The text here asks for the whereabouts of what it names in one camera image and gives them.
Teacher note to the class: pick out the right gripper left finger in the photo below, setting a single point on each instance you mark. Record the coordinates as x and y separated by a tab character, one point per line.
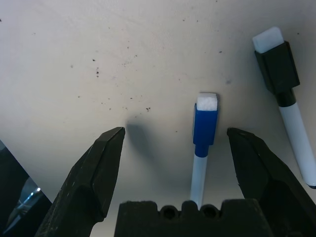
84	177

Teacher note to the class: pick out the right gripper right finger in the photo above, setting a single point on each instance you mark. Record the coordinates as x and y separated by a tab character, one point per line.
271	172

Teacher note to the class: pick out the blue cap whiteboard marker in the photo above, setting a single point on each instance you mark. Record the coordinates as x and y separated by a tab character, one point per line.
205	123

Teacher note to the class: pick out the black cap whiteboard marker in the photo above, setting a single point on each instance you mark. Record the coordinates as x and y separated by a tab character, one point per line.
279	69

